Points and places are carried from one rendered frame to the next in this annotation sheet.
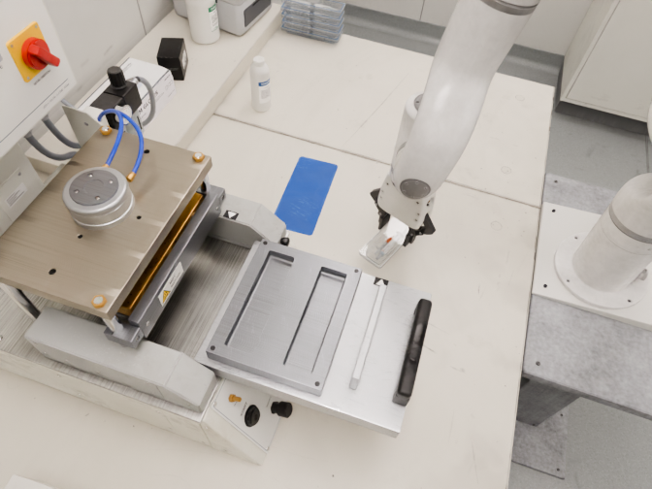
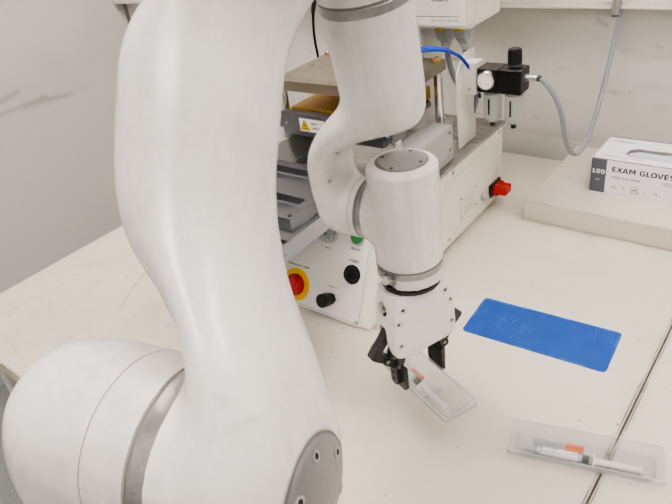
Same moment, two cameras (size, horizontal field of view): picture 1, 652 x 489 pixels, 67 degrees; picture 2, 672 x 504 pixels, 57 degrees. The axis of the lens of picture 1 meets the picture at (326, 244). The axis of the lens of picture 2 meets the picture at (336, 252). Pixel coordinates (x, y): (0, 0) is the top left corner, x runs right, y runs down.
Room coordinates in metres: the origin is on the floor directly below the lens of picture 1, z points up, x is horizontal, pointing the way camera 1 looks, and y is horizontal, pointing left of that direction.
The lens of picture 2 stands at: (0.85, -0.75, 1.44)
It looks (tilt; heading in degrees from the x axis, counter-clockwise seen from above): 32 degrees down; 118
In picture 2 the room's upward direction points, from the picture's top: 9 degrees counter-clockwise
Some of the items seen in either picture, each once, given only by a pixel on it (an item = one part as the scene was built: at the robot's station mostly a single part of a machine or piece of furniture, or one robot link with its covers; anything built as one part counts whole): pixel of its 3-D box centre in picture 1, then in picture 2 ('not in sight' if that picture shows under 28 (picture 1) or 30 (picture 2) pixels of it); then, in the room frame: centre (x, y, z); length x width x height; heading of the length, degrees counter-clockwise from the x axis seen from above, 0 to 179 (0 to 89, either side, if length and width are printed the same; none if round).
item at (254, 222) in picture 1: (215, 213); (405, 168); (0.51, 0.19, 0.96); 0.26 x 0.05 x 0.07; 76
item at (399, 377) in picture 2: (415, 236); (392, 370); (0.60, -0.18, 0.84); 0.03 x 0.03 x 0.07; 54
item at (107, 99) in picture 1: (121, 115); (499, 89); (0.64, 0.37, 1.05); 0.15 x 0.05 x 0.15; 166
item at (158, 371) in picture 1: (123, 359); (290, 146); (0.24, 0.26, 0.96); 0.25 x 0.05 x 0.07; 76
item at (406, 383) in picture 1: (413, 348); not in sight; (0.29, -0.14, 0.99); 0.15 x 0.02 x 0.04; 166
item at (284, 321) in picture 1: (288, 310); (277, 191); (0.33, 0.04, 0.98); 0.20 x 0.17 x 0.03; 166
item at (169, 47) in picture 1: (173, 58); not in sight; (1.11, 0.45, 0.83); 0.09 x 0.06 x 0.07; 7
